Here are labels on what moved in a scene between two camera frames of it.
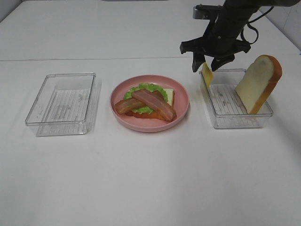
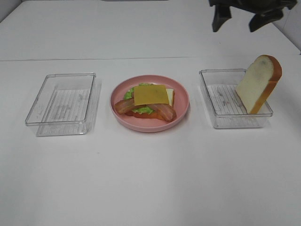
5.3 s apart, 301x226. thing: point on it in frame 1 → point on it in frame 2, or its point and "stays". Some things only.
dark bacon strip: (124, 106) stays
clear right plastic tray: (226, 107) stays
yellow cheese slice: (208, 74) → (150, 94)
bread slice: (259, 82) stays
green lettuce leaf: (150, 86) stays
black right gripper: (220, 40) → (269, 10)
